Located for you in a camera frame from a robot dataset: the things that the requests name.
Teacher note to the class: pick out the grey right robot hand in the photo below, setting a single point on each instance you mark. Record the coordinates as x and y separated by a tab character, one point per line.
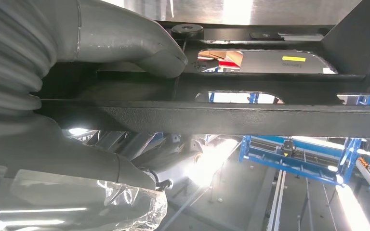
92	32

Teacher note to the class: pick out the stainless steel workbench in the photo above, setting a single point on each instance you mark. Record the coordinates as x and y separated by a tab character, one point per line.
204	12

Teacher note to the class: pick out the blue metal shelf rack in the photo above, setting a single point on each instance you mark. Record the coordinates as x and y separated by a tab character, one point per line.
287	165

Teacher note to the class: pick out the cardboard box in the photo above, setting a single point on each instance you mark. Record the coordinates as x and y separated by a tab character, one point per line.
233	57

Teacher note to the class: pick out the dark grey pad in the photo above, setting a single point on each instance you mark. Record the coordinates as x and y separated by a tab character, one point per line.
268	65

